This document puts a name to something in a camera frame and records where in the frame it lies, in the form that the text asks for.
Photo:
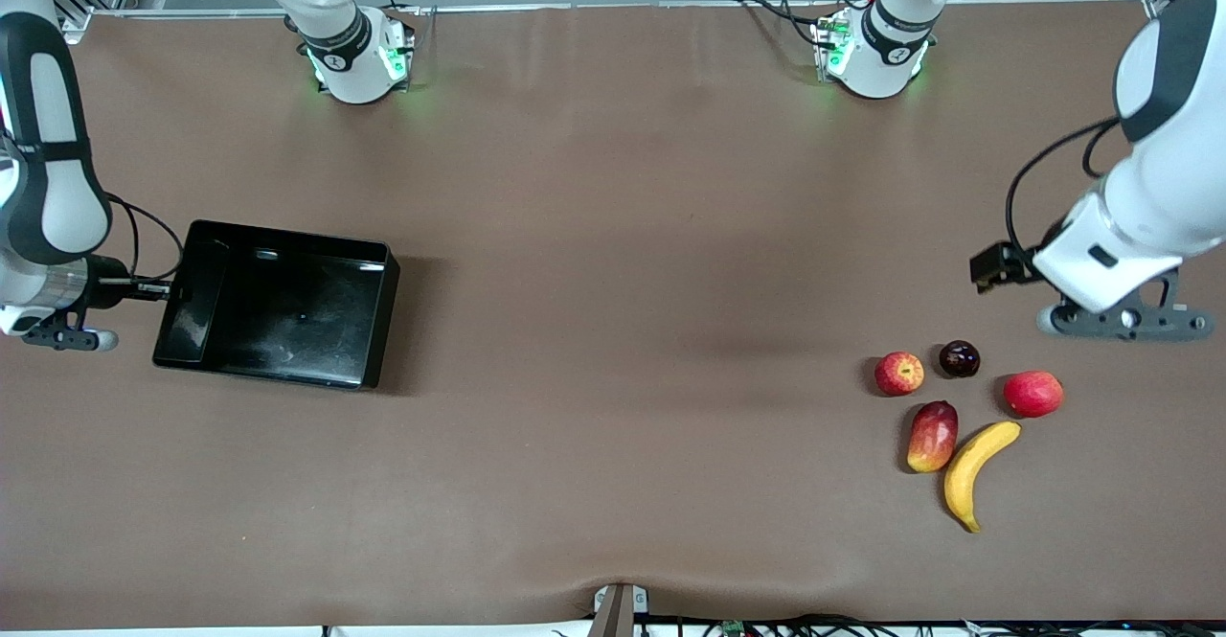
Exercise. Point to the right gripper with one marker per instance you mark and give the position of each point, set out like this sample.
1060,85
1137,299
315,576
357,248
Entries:
103,283

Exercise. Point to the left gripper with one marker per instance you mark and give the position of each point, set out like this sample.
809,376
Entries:
1000,265

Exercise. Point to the black plastic tray box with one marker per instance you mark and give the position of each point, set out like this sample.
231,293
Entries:
287,321

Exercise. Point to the small red yellow apple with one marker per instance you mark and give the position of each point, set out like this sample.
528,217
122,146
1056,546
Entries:
899,374

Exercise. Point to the yellow banana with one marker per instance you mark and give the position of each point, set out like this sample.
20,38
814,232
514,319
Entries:
967,474

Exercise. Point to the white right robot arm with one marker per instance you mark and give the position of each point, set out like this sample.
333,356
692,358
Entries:
57,139

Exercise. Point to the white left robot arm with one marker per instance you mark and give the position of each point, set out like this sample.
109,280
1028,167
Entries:
1169,177

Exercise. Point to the dark purple plum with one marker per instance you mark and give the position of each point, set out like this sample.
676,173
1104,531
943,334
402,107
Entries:
959,359

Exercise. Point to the red round apple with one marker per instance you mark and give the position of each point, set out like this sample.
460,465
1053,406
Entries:
1033,395

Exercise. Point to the red yellow mango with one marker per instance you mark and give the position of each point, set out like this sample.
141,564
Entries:
933,438

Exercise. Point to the small green circuit board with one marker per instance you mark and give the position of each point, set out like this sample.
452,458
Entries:
734,627

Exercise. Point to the brown table mat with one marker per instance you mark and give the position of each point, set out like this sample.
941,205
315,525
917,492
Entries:
575,474

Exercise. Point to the silver table edge rail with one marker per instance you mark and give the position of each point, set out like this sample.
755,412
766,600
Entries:
623,7

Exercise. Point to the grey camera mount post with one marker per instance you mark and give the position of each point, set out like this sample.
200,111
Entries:
618,613

